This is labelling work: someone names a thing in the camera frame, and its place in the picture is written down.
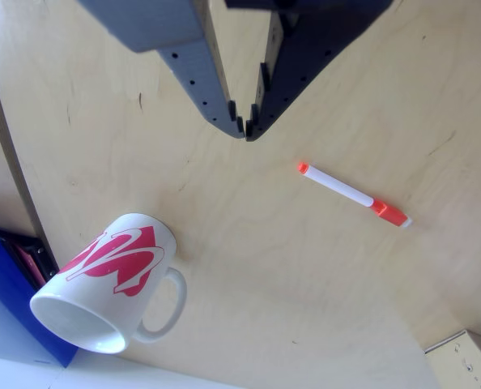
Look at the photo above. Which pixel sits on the white orange marker pen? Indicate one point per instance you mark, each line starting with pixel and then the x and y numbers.
pixel 347 192

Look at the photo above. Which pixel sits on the white mug red heart print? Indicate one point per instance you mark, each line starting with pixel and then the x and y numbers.
pixel 111 291

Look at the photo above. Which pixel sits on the blue binder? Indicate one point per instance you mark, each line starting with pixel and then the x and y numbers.
pixel 5 291

